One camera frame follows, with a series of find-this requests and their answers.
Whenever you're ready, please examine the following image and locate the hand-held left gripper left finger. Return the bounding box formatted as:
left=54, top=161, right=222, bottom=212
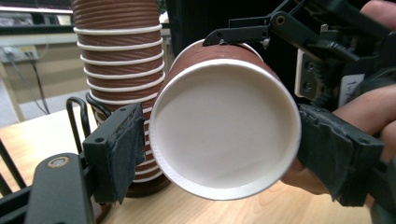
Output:
left=82, top=103, right=146, bottom=204

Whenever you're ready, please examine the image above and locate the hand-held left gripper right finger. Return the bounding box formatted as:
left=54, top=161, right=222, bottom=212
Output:
left=297, top=104, right=386, bottom=208

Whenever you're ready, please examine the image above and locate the black wire cup holder rack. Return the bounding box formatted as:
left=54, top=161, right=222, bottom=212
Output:
left=0, top=91, right=172, bottom=200

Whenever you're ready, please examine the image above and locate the ribbed brown paper cup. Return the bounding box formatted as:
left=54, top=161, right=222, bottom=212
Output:
left=148, top=38, right=303, bottom=201

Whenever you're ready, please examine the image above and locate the stack of brown cups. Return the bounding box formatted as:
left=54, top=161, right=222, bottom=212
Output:
left=70, top=0, right=166, bottom=199

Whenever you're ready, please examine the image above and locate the white power strip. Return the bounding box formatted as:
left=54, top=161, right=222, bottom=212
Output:
left=0, top=46, right=40, bottom=63

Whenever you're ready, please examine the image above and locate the thin black wall cable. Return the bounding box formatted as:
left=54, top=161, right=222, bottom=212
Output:
left=28, top=55, right=51, bottom=116

